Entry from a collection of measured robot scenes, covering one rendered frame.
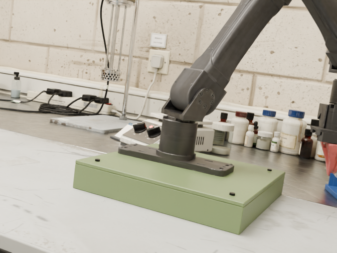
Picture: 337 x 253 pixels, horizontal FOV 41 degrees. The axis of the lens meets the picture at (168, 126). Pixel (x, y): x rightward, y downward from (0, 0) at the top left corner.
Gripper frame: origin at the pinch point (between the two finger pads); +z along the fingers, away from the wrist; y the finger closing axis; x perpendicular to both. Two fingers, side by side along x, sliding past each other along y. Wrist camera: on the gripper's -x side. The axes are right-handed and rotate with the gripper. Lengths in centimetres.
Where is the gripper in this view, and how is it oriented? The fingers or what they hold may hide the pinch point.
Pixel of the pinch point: (330, 172)
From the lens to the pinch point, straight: 104.1
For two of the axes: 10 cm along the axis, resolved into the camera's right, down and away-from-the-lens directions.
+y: -9.9, -1.4, 0.5
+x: -0.7, 1.1, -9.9
